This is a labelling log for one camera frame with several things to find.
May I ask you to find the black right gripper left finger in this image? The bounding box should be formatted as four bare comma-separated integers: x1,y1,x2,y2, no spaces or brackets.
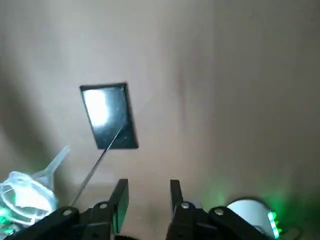
14,178,130,240

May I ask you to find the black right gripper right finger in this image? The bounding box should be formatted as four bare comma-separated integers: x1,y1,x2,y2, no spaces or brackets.
166,179,266,240

